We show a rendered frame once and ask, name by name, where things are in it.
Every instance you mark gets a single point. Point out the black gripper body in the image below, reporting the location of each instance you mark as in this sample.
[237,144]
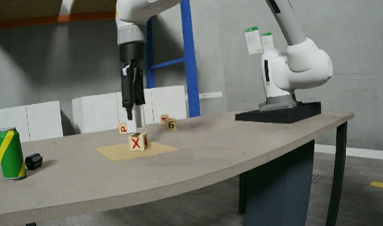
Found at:
[131,54]

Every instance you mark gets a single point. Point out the beige flat mat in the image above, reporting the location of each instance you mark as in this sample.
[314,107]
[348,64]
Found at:
[121,152]

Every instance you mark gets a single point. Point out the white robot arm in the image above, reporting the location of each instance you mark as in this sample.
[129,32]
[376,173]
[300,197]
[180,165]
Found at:
[306,67]

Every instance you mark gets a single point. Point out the green drink can with yellow stripe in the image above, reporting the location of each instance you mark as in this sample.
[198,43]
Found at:
[11,155]

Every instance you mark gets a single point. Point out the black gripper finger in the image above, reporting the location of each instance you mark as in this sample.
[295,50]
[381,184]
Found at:
[128,91]
[139,108]

